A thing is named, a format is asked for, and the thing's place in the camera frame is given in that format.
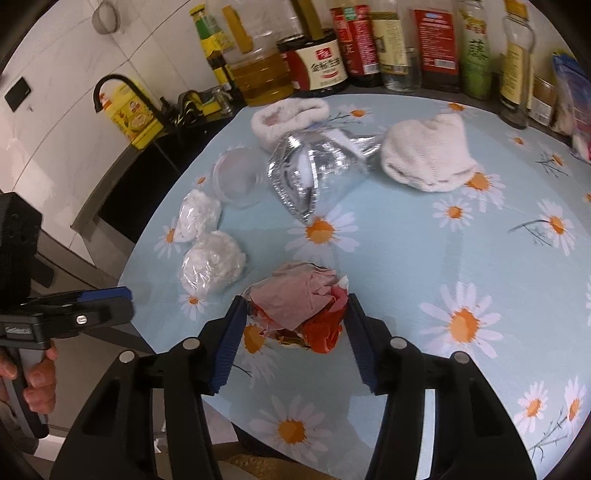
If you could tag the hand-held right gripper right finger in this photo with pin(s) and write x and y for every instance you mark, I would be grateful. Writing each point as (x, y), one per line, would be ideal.
(362, 341)

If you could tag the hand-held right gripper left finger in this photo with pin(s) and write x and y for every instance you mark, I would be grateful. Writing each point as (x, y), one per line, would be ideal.
(228, 346)

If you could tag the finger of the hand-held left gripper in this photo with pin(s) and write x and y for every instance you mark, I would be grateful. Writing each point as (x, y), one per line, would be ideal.
(108, 293)
(92, 318)

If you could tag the pink red paper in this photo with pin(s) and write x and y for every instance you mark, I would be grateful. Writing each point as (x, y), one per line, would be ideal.
(300, 300)

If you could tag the white knit towel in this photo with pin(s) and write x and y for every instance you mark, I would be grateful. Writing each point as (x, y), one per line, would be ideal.
(427, 154)
(291, 120)

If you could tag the person's left hand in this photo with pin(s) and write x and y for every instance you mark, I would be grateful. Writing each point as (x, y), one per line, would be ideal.
(39, 376)

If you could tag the white plastic-wrapped ball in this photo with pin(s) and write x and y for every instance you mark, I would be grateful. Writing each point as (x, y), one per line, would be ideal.
(212, 267)
(198, 214)

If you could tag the black sink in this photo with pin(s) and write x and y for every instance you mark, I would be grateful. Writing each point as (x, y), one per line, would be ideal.
(138, 194)

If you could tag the black faucet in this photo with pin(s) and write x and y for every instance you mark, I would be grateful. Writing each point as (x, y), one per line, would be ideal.
(98, 92)

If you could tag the clear plastic cup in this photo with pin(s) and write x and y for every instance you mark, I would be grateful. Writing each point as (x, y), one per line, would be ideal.
(238, 177)

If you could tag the yellow dish soap bottle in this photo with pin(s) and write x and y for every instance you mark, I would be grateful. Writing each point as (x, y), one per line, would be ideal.
(134, 115)

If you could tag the silver foil bag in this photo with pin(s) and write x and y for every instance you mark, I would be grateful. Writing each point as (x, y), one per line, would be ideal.
(318, 170)

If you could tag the black yellow sink rack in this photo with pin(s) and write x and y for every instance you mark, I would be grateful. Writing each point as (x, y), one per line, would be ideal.
(189, 108)

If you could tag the metal strainer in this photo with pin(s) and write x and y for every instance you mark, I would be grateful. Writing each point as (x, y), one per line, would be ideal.
(106, 16)

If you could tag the large cooking oil jug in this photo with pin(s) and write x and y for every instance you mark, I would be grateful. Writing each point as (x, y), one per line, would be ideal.
(261, 74)

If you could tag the green label bottle yellow cap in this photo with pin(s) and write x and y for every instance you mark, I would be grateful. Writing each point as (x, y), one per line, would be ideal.
(210, 41)

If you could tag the dark soy sauce jug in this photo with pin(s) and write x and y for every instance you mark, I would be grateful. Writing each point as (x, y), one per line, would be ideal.
(318, 62)

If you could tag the clear bottle yellow cap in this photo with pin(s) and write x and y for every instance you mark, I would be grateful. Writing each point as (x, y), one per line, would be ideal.
(392, 50)

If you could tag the white roll red label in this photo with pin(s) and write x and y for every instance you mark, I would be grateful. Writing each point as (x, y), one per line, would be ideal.
(582, 143)

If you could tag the black cap red label bottle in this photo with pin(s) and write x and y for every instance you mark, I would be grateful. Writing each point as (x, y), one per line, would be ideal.
(355, 41)

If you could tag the brown paste jar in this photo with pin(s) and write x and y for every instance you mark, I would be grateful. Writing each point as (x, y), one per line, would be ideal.
(542, 99)

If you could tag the green oil bottle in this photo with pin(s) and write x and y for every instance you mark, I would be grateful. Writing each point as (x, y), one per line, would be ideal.
(475, 55)

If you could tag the clear bottle yellow label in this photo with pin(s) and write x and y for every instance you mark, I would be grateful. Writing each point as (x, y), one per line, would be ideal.
(515, 60)

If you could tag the blue white packet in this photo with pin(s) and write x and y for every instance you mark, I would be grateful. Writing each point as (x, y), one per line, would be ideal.
(572, 83)

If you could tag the black wall socket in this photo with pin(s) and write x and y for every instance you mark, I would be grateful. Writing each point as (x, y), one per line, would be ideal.
(18, 94)

